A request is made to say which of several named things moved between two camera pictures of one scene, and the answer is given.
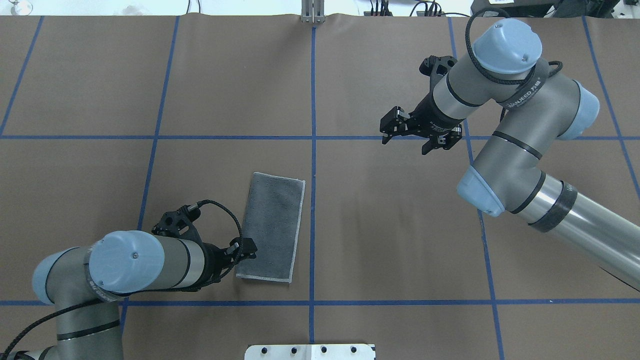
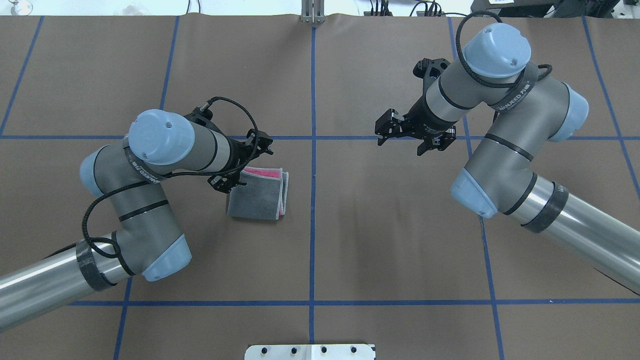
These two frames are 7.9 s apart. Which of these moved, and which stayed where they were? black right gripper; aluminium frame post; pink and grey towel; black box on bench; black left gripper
Moved: black left gripper; pink and grey towel
Stayed: aluminium frame post; black box on bench; black right gripper
